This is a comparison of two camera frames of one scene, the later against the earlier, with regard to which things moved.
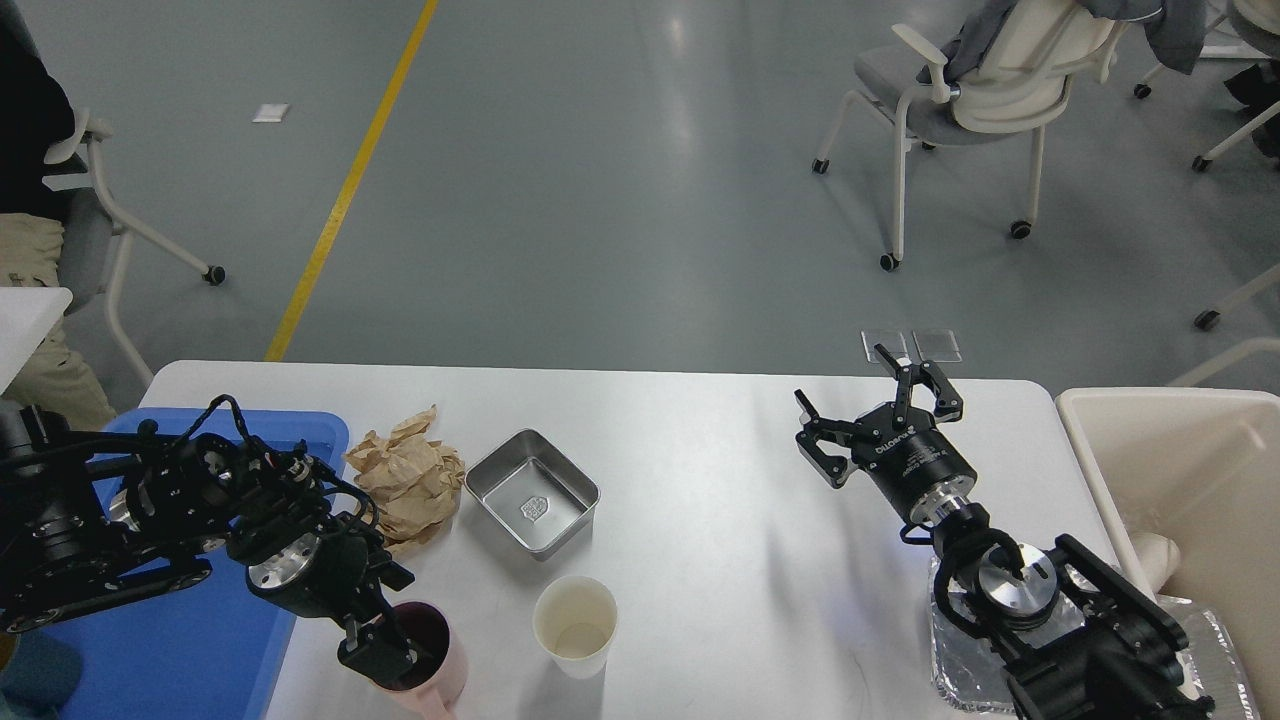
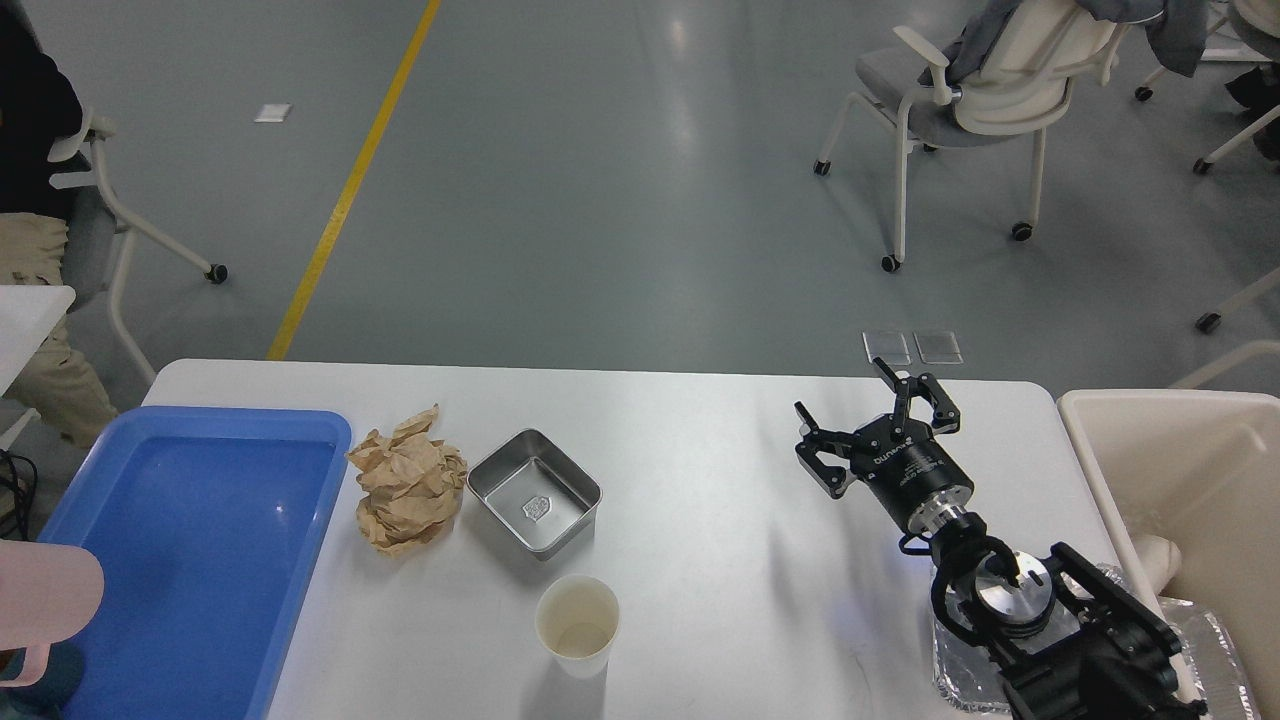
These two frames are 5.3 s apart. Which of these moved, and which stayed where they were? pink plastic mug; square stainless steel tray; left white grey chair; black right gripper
Moved: pink plastic mug
Stayed: square stainless steel tray; left white grey chair; black right gripper
